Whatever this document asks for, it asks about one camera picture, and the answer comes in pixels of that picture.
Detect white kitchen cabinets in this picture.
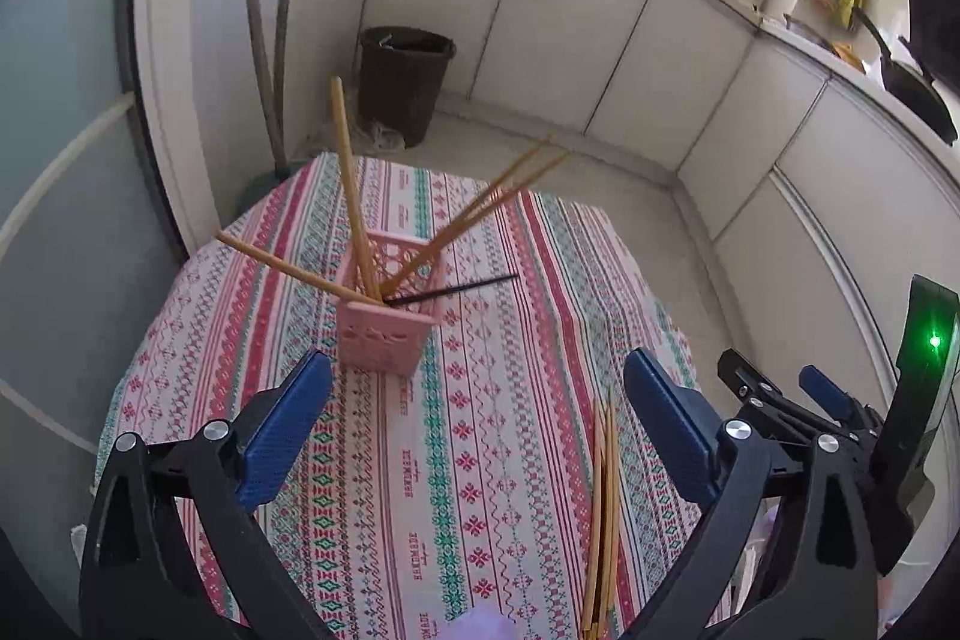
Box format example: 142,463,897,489
360,0,960,536

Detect tan wooden chopstick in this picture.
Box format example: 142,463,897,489
382,134,554,299
390,188,522,300
390,151,571,299
330,76,383,304
215,231,361,304

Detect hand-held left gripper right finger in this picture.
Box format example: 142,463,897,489
622,347,878,640

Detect black frying pan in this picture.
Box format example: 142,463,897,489
851,6,959,146

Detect purple blurred object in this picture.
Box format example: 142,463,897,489
442,606,522,640

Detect frosted glass door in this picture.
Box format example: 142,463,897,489
0,0,188,611

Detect black chopstick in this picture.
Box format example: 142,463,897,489
388,274,521,307

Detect bunch of wooden chopsticks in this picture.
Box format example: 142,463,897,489
580,394,622,639

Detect dark brown trash bin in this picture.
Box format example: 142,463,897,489
357,26,457,150

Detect pink plastic utensil basket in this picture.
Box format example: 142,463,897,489
335,233,451,378

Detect crumpled plastic bag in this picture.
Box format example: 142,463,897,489
352,119,410,150

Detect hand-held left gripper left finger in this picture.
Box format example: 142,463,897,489
79,351,335,640

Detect patterned striped tablecloth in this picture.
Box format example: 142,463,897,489
94,151,740,640

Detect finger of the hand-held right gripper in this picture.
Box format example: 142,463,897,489
798,365,886,420
716,347,884,462

